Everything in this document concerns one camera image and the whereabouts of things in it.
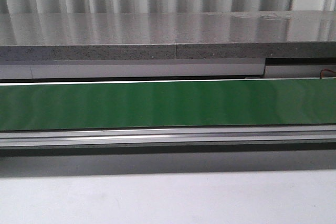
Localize grey stone countertop slab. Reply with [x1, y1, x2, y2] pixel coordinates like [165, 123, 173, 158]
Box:
[1, 11, 335, 62]

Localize green conveyor belt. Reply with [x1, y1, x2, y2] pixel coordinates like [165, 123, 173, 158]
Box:
[1, 78, 335, 131]

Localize red and black wires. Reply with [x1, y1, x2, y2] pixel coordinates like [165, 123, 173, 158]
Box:
[319, 69, 336, 80]

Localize aluminium conveyor frame rail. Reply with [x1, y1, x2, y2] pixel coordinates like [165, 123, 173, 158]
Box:
[1, 125, 335, 147]

